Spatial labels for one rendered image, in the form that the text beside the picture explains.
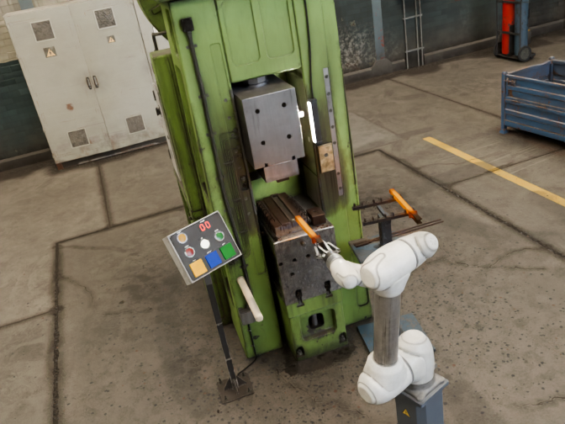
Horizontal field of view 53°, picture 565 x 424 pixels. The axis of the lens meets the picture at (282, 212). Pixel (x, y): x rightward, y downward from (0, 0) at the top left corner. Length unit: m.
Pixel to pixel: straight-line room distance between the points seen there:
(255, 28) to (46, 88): 5.49
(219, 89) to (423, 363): 1.74
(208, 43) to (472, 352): 2.43
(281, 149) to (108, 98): 5.41
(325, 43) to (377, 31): 6.84
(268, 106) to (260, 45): 0.33
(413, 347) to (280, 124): 1.37
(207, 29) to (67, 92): 5.40
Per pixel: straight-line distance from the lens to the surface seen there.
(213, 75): 3.16
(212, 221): 3.16
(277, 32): 3.22
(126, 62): 8.34
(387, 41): 10.26
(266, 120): 3.13
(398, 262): 2.10
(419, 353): 2.58
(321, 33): 3.29
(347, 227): 3.70
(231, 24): 3.15
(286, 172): 3.25
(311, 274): 3.52
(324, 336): 3.81
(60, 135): 8.50
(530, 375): 3.75
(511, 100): 6.99
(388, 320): 2.27
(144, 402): 3.93
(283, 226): 3.37
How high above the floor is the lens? 2.53
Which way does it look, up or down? 26 degrees down
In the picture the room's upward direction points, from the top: 10 degrees counter-clockwise
